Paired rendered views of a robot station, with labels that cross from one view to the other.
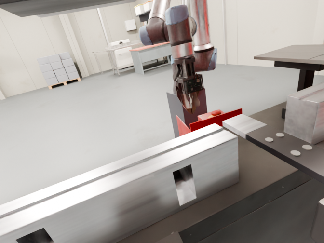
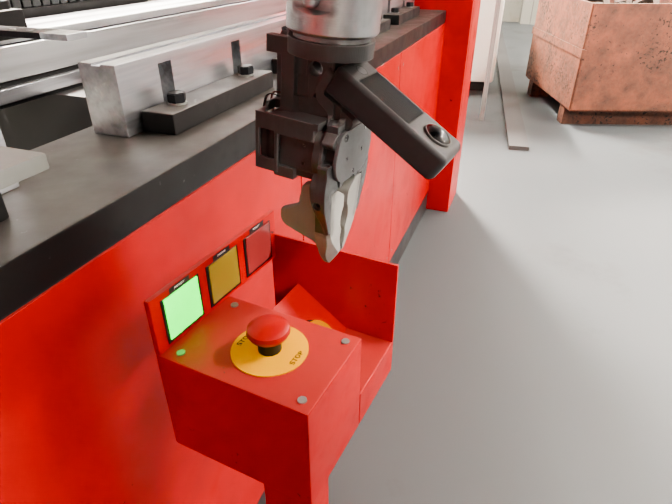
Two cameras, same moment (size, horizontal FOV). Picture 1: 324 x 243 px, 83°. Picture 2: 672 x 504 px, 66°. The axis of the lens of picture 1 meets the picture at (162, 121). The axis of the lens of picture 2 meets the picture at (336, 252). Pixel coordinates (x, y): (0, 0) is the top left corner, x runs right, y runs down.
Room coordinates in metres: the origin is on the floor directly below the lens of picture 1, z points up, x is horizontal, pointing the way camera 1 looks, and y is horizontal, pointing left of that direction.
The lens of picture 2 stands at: (0.93, -0.48, 1.10)
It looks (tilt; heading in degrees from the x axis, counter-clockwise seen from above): 31 degrees down; 126
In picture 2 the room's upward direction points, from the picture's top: straight up
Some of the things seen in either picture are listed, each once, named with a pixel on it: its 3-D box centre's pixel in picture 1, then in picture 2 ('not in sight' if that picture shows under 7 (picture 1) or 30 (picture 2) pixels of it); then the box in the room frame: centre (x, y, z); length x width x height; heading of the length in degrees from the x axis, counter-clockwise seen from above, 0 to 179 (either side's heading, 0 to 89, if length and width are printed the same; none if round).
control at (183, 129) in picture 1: (208, 128); (288, 341); (0.64, -0.18, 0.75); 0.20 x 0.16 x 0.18; 100
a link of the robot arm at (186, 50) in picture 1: (183, 51); (332, 9); (0.66, -0.12, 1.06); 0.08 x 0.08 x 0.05
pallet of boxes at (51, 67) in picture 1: (59, 69); not in sight; (7.67, 3.46, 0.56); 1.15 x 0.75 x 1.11; 113
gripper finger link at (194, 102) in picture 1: (195, 102); (308, 222); (0.64, -0.14, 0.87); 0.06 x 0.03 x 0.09; 10
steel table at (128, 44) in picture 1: (136, 55); not in sight; (7.44, 0.40, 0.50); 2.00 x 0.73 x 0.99; 113
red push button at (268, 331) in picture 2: (216, 115); (269, 339); (0.66, -0.22, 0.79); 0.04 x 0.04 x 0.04
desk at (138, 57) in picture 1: (155, 57); not in sight; (6.66, -0.24, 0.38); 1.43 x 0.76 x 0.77; 113
